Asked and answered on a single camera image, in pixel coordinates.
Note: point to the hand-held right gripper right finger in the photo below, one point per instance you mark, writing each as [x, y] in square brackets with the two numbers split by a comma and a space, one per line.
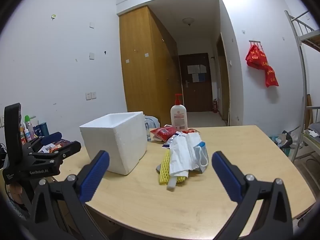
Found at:
[226, 177]

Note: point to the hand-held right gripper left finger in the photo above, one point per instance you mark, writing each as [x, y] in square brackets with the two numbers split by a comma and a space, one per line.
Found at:
[95, 177]

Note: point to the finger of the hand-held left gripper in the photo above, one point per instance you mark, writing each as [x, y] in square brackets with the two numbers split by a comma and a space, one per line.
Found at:
[68, 148]
[53, 137]

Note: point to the blue face mask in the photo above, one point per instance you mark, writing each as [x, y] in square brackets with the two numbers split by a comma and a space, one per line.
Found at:
[203, 155]

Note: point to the white foam box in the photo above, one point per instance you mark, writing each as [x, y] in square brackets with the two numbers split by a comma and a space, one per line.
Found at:
[117, 145]

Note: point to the white plastic bag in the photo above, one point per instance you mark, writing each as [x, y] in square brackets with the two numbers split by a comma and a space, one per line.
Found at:
[180, 155]

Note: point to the white foam tube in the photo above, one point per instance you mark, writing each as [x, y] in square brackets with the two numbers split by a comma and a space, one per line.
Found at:
[172, 183]

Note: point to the yellow foam net sleeve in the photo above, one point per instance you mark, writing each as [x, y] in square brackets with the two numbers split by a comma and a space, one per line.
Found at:
[165, 166]

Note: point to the dark red patterned cloth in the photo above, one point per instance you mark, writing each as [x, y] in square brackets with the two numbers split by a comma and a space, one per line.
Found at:
[66, 143]

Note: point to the orange red bottle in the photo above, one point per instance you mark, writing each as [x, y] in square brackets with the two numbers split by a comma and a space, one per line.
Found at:
[23, 135]

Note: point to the dark teal can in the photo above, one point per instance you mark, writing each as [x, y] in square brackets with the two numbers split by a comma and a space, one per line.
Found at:
[44, 129]

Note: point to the small red yellow packet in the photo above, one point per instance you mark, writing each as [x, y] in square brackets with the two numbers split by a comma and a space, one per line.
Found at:
[53, 150]

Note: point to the green cap spray can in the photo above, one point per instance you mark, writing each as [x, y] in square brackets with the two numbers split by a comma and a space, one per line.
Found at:
[29, 130]

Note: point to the blue pack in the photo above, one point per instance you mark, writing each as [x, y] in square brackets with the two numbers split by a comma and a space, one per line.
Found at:
[37, 130]

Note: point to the small red snack packet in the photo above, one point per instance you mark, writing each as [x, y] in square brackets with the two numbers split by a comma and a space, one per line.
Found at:
[193, 130]

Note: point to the green storage crate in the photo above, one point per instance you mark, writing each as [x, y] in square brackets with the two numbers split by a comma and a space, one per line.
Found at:
[275, 140]

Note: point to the white blue foil packet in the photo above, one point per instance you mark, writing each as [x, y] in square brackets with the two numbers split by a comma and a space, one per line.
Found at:
[172, 140]

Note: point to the clear water bottle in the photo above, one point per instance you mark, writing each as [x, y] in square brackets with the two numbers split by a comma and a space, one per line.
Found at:
[147, 130]

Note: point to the red fire extinguisher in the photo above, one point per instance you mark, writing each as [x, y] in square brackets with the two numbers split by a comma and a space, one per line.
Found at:
[215, 106]

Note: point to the white lotion pump bottle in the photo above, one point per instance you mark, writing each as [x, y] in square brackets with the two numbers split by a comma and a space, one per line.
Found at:
[178, 120]

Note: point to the black bag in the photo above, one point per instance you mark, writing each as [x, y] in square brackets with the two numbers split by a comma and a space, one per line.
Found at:
[290, 138]

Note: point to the large red snack packet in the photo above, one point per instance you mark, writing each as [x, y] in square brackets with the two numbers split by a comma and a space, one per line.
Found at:
[163, 132]

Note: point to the grey blue cloth bundle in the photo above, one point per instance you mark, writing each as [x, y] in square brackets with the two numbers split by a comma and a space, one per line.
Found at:
[153, 122]

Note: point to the dark brown door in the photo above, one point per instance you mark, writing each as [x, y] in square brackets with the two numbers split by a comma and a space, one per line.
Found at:
[197, 95]

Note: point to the light wooden side door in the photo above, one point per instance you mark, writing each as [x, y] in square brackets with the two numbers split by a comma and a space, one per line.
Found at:
[223, 85]

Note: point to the grey bedding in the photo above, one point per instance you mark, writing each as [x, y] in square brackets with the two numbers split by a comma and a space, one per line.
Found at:
[314, 130]

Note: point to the blue white door notice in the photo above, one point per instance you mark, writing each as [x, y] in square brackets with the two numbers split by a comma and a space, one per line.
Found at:
[198, 77]

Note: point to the wooden wardrobe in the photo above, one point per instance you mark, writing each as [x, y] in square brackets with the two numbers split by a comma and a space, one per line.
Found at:
[140, 67]

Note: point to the brown wooden board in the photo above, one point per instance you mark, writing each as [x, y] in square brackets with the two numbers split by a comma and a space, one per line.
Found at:
[309, 107]

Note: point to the red plastic bag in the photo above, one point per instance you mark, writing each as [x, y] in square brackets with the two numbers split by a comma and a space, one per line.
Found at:
[272, 77]
[255, 57]

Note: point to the round ceiling lamp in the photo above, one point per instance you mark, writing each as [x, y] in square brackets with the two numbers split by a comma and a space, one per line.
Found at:
[188, 20]

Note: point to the white wall socket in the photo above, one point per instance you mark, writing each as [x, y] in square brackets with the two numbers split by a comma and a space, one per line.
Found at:
[1, 122]
[93, 95]
[88, 96]

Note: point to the metal bunk bed frame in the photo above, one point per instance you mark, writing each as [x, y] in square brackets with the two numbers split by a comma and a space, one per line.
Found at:
[301, 62]

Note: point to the metal wall hook rack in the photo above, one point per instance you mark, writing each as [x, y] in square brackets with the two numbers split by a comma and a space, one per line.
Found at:
[254, 42]

